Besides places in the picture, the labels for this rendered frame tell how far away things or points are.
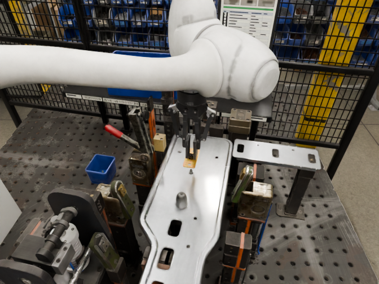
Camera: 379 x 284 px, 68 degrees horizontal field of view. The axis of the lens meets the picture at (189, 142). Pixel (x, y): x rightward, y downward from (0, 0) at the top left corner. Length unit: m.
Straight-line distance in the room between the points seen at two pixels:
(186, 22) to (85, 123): 1.21
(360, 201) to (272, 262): 1.43
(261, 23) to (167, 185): 0.72
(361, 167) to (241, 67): 2.32
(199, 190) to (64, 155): 0.86
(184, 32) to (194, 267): 0.53
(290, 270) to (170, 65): 0.85
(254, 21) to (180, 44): 0.64
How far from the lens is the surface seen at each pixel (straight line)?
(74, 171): 1.43
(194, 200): 0.84
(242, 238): 0.79
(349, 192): 2.46
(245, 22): 1.21
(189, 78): 0.47
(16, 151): 1.68
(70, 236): 0.70
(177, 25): 0.61
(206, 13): 0.61
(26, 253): 0.65
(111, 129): 0.88
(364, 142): 3.00
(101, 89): 1.32
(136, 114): 0.80
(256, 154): 1.00
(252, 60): 0.48
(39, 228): 0.78
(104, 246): 0.70
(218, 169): 0.93
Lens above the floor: 1.66
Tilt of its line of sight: 41 degrees down
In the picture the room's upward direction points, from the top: straight up
